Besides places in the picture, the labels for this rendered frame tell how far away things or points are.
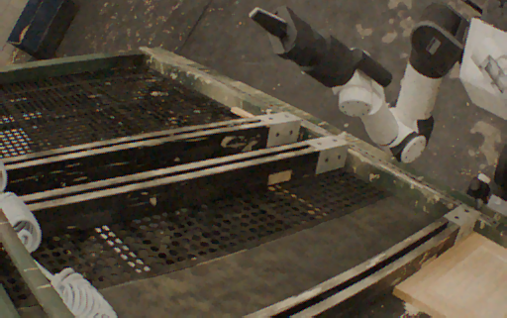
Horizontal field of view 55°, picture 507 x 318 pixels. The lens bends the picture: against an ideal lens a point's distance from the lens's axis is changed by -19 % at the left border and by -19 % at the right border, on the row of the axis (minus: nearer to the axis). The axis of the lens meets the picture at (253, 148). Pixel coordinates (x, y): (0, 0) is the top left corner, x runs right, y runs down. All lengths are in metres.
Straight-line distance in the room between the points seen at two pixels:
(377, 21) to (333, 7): 0.31
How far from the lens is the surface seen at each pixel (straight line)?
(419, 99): 1.23
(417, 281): 1.14
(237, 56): 3.30
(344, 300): 0.94
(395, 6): 2.98
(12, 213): 0.76
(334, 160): 1.59
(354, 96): 1.04
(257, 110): 1.85
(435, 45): 1.13
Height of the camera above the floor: 2.28
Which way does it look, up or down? 50 degrees down
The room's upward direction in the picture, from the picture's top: 57 degrees counter-clockwise
